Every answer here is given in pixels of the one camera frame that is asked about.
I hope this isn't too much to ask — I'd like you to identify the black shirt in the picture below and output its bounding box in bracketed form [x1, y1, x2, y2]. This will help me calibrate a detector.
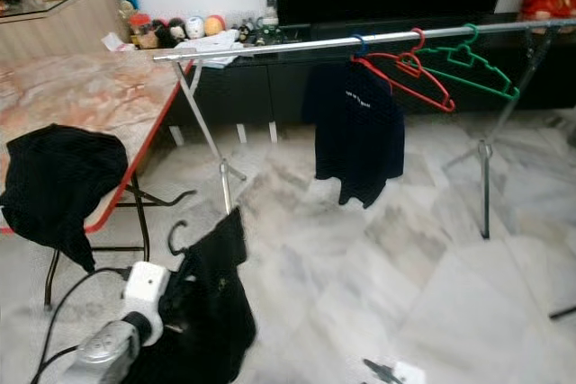
[2, 125, 130, 274]

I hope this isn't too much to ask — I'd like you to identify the jar with red lid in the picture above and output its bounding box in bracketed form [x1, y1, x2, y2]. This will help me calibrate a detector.
[130, 13, 156, 49]

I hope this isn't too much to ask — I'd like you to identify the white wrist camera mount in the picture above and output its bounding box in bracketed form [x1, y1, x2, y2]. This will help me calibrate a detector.
[394, 362, 427, 384]
[124, 261, 172, 326]

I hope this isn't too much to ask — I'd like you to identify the red clothes hanger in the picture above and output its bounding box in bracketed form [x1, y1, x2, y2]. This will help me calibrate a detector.
[351, 28, 457, 114]

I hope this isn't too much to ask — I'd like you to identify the green clothes hanger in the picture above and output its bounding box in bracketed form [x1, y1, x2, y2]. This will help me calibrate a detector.
[418, 23, 521, 101]

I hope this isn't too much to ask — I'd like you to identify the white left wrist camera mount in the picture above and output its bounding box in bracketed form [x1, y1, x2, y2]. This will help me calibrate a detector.
[124, 261, 172, 326]

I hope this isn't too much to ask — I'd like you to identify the black TV console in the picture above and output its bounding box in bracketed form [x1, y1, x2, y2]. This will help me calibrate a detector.
[175, 13, 576, 124]

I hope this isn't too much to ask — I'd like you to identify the silver metal clothes rack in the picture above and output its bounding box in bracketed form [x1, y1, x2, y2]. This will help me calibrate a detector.
[153, 18, 576, 241]

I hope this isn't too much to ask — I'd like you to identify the black clothes hanger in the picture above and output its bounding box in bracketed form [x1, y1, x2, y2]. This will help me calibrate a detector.
[167, 219, 190, 256]

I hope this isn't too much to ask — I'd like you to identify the pink tissue box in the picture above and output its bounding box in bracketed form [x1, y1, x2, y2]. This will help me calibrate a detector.
[102, 32, 131, 52]

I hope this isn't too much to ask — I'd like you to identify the green and white bottle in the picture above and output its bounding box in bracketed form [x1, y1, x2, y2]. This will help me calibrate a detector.
[261, 0, 282, 43]

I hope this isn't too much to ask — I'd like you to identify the navy shirt with red trim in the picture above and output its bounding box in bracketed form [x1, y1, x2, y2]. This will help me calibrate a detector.
[301, 60, 408, 210]

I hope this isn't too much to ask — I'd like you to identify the black garment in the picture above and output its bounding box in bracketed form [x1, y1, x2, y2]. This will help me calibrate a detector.
[126, 207, 257, 384]

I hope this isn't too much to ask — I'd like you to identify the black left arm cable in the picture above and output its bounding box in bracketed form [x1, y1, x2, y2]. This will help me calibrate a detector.
[31, 266, 134, 384]

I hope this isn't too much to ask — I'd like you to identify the orange and yellow plush toy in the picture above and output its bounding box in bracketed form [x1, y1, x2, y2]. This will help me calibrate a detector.
[203, 14, 226, 37]

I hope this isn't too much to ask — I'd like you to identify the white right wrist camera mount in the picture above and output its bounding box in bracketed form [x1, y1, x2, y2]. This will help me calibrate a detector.
[394, 362, 427, 384]

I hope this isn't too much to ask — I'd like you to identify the white and blue plush toy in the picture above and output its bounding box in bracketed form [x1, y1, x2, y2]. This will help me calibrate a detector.
[185, 16, 206, 40]

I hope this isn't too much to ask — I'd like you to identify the stack of white papers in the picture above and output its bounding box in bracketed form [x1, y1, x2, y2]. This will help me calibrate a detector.
[189, 30, 244, 68]

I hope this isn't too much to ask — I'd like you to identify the black and white plush toy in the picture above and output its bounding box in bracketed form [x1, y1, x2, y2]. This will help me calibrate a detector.
[168, 18, 188, 43]

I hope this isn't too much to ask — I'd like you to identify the light wooden sideboard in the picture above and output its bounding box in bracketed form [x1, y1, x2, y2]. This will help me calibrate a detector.
[0, 0, 131, 61]

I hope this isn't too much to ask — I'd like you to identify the marble pattern folding table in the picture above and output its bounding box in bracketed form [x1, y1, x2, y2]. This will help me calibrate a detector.
[0, 49, 197, 311]

